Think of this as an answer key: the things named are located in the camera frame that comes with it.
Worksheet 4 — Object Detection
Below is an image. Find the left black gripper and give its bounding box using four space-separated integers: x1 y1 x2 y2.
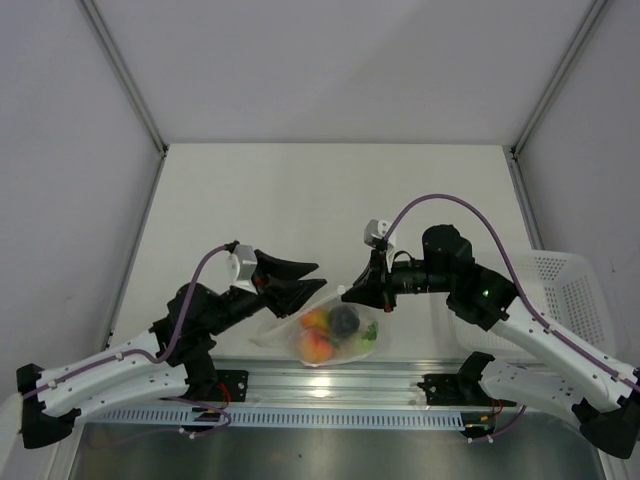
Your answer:
206 249 327 336

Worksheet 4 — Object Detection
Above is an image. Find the left aluminium corner post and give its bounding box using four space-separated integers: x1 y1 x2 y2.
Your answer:
76 0 168 158

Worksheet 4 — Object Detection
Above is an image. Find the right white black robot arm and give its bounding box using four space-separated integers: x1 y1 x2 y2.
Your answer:
341 225 639 459

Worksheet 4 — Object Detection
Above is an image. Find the green leafy vegetable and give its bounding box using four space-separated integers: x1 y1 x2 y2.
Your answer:
358 322 379 347

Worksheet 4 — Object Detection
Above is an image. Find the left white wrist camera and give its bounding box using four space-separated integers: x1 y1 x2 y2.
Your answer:
226 244 258 294

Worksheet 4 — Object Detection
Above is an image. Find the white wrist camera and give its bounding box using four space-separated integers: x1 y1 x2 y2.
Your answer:
226 244 258 294
363 219 396 256

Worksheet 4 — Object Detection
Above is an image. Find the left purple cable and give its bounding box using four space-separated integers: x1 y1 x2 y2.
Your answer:
19 239 241 441

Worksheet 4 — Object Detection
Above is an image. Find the aluminium rail frame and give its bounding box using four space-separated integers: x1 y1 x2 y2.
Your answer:
67 357 614 412

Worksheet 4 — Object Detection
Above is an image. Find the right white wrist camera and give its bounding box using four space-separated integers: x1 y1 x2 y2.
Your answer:
363 219 396 256

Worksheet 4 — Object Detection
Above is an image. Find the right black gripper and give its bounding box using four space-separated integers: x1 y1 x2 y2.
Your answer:
342 249 453 313

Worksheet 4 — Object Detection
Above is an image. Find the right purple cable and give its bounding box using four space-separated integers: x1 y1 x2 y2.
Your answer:
382 193 640 441

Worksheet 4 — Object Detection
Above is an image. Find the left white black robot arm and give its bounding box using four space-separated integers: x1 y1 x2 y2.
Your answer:
16 241 327 450

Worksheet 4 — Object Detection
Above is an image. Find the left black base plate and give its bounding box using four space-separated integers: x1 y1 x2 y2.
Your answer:
197 370 249 403

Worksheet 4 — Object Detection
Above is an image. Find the purple cable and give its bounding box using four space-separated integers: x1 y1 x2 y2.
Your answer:
382 193 640 441
19 239 241 441

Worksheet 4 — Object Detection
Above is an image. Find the right aluminium corner post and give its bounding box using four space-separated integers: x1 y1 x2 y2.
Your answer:
510 0 614 160

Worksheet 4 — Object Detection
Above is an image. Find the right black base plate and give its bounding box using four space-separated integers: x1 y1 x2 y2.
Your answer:
417 374 516 407

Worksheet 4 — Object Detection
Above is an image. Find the white slotted cable duct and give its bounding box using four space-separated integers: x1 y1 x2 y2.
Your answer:
95 405 465 431

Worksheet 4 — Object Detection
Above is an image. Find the aluminium corner post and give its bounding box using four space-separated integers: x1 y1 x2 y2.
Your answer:
510 0 614 160
76 0 168 158

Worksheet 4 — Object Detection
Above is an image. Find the green orange mango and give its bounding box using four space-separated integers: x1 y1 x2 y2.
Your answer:
299 308 329 331

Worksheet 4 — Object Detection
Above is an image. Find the clear zip top bag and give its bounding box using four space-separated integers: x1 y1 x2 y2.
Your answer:
250 285 389 368

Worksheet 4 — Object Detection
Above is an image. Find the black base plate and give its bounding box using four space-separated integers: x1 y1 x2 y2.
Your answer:
417 374 516 407
197 370 249 403

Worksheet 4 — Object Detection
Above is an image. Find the dark purple fruit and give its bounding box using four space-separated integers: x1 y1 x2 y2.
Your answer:
328 305 360 338

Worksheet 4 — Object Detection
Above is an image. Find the white perforated plastic basket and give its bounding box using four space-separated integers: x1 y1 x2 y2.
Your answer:
452 250 618 363

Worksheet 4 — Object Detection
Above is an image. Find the orange peach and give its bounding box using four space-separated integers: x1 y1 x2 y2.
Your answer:
297 328 334 364

